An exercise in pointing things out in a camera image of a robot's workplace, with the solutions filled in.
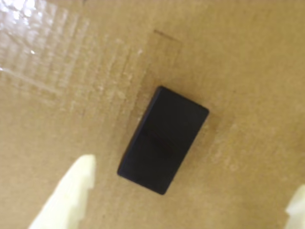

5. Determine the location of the clear packing tape strip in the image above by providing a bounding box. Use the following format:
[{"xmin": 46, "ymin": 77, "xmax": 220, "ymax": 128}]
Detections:
[{"xmin": 0, "ymin": 0, "xmax": 92, "ymax": 96}]

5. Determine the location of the brown cardboard sheet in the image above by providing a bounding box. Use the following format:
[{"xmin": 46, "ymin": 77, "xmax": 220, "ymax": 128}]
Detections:
[{"xmin": 0, "ymin": 0, "xmax": 305, "ymax": 229}]

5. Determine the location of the black rectangular block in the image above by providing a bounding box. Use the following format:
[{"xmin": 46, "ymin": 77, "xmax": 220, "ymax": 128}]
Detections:
[{"xmin": 116, "ymin": 85, "xmax": 210, "ymax": 196}]

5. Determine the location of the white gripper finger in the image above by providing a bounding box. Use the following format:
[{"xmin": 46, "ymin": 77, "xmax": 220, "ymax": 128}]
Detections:
[
  {"xmin": 285, "ymin": 185, "xmax": 305, "ymax": 229},
  {"xmin": 28, "ymin": 154, "xmax": 96, "ymax": 229}
]

